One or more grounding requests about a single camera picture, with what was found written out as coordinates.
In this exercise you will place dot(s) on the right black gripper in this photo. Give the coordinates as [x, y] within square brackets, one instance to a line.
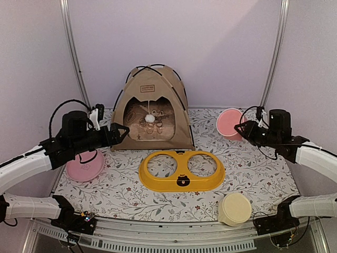
[249, 131]

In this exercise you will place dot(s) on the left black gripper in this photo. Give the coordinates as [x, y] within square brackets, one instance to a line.
[108, 140]

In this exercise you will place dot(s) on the pink footed pet bowl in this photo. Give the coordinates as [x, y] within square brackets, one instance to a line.
[226, 122]

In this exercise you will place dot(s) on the white pet cushion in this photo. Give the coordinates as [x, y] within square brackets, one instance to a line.
[150, 120]

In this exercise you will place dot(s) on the beige fabric pet tent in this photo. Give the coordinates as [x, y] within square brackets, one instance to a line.
[152, 113]

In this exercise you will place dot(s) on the black tent pole long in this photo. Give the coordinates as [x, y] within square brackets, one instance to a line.
[134, 72]

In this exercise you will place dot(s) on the yellow double bowl holder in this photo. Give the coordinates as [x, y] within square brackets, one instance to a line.
[182, 180]

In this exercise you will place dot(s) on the cream footed pet bowl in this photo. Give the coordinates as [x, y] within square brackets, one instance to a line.
[234, 209]

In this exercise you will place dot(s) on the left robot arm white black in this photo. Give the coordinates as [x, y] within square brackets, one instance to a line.
[80, 132]

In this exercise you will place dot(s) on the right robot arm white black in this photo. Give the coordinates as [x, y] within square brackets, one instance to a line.
[298, 150]

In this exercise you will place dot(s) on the pink round plate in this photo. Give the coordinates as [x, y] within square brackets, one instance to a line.
[86, 166]

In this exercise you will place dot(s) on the floral patterned table mat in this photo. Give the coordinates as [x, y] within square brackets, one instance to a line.
[118, 193]

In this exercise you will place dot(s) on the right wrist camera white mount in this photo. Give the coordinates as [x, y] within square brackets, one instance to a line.
[260, 113]

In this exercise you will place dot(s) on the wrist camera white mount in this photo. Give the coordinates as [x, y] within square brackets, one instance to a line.
[260, 113]
[96, 115]

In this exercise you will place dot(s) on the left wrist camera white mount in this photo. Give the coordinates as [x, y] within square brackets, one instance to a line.
[96, 115]

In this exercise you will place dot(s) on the front aluminium rail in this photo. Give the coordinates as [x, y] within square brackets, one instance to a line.
[116, 235]

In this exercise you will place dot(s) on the right aluminium frame post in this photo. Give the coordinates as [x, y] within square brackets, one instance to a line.
[284, 9]

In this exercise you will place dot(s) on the aluminium frame post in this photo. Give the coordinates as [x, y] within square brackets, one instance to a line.
[284, 9]
[65, 12]

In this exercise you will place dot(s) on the left aluminium frame post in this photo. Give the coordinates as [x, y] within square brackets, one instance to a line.
[65, 12]

